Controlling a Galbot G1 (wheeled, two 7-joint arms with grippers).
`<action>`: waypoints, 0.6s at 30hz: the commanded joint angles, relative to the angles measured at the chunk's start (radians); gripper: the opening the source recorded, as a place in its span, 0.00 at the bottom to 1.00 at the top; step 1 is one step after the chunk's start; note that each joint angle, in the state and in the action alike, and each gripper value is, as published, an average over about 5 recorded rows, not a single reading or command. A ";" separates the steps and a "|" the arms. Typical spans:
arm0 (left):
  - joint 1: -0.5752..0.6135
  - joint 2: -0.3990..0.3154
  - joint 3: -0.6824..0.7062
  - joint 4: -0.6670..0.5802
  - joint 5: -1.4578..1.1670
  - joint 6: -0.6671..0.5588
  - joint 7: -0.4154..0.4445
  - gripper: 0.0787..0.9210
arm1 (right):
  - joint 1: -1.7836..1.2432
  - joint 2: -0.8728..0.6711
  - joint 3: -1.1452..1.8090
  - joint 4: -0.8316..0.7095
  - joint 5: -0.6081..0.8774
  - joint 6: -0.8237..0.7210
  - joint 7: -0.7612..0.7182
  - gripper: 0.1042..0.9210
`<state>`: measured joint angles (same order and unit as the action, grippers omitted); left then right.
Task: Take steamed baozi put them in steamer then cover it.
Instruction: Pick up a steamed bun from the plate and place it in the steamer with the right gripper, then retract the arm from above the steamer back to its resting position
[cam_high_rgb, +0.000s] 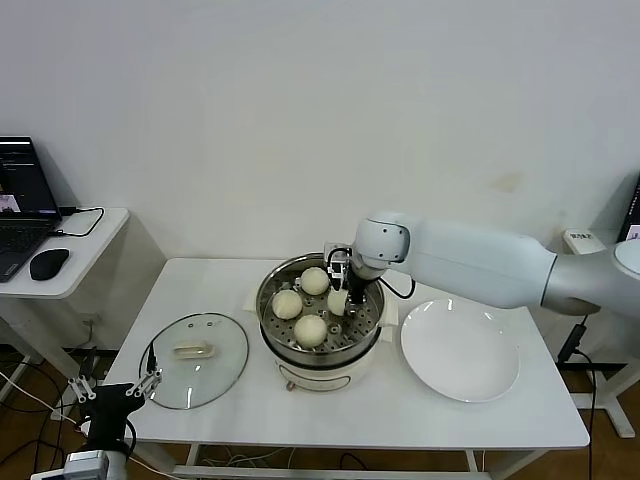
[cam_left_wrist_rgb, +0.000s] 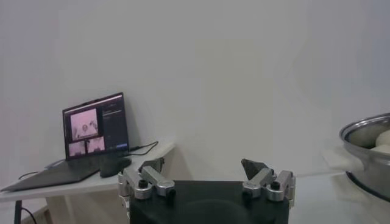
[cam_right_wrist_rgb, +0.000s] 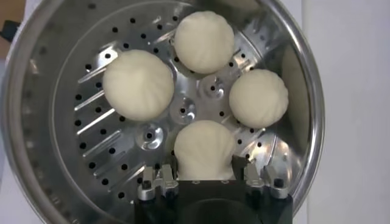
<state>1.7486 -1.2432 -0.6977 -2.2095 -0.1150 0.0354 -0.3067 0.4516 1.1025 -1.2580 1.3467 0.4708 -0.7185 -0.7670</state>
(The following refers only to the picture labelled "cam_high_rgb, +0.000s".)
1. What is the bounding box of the white side desk with label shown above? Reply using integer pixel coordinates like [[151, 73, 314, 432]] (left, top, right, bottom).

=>
[[562, 227, 640, 439]]

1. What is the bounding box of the glass lid with cream handle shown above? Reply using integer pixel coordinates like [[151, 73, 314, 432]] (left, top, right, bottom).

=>
[[138, 312, 250, 411]]

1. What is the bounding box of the cream electric pot base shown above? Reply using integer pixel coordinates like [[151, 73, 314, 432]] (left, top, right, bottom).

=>
[[258, 319, 401, 394]]

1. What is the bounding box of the stainless steel steamer basket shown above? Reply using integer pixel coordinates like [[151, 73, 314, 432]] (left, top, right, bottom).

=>
[[242, 253, 400, 366]]

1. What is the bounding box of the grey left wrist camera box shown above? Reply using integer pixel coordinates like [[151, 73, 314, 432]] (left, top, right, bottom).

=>
[[63, 449, 110, 480]]

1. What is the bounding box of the black laptop with pink windows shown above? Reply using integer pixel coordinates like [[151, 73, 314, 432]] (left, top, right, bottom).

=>
[[0, 137, 64, 285]]

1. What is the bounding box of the white side desk with mouse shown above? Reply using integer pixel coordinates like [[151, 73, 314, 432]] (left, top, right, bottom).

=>
[[0, 207, 130, 401]]

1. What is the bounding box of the white round plate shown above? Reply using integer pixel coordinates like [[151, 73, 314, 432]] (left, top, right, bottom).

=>
[[399, 298, 521, 404]]

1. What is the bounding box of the black cable with adapter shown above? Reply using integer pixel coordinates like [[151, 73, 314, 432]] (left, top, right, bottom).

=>
[[556, 322, 599, 480]]

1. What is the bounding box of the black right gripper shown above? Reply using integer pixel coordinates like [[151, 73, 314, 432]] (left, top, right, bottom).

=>
[[330, 257, 379, 307]]

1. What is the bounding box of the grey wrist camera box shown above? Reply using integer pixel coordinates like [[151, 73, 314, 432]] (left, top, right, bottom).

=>
[[323, 241, 352, 274], [63, 449, 110, 480]]

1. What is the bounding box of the black laptop charger cable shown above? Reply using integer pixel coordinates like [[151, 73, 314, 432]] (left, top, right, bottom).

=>
[[49, 205, 105, 239]]

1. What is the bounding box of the white floor cable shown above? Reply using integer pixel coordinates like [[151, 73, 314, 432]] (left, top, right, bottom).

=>
[[0, 372, 86, 429]]

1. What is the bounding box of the black computer mouse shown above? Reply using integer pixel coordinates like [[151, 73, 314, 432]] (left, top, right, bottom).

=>
[[28, 248, 70, 282]]

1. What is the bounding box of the black laptop with dark screen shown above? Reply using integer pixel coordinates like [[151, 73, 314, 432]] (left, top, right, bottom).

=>
[[617, 172, 640, 246]]

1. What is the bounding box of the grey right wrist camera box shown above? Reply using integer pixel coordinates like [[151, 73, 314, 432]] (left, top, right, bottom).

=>
[[323, 241, 352, 274]]

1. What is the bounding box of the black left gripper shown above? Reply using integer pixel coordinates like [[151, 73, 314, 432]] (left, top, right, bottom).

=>
[[68, 341, 165, 451]]

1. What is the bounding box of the white table frame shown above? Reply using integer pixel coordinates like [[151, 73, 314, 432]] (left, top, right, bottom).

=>
[[169, 442, 494, 480]]

